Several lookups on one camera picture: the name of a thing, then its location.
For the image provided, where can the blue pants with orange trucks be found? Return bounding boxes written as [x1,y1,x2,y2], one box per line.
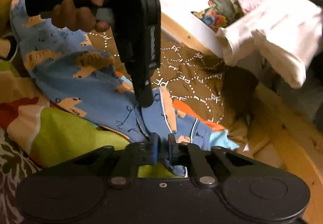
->
[10,0,240,179]

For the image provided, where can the brown PF patterned duvet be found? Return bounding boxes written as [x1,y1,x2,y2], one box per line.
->
[0,31,253,174]

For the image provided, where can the wooden bed frame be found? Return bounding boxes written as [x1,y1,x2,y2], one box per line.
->
[161,14,322,223]

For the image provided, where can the white hanging garment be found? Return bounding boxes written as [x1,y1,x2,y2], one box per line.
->
[216,0,322,88]

